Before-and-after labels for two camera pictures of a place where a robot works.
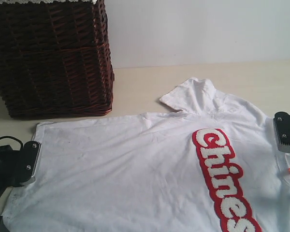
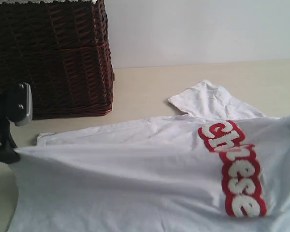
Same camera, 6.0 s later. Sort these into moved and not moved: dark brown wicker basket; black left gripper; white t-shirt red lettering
Moved: black left gripper
Not moved: white t-shirt red lettering; dark brown wicker basket
